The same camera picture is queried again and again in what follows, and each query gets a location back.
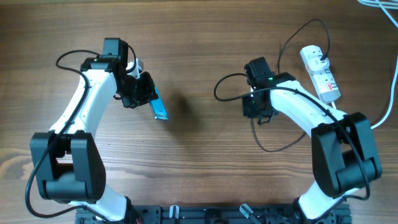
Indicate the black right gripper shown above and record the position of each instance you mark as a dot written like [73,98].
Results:
[249,111]

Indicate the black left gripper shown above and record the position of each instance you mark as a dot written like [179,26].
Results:
[146,96]

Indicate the smartphone with teal screen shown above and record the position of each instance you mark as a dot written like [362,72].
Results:
[158,108]

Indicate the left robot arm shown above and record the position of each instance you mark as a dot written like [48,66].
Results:
[67,165]

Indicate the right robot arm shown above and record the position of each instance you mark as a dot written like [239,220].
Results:
[344,154]

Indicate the white charger adapter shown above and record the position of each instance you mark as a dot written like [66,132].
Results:
[316,65]

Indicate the white power strip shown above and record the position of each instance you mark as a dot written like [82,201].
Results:
[323,82]

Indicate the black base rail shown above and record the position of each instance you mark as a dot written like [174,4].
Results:
[217,214]

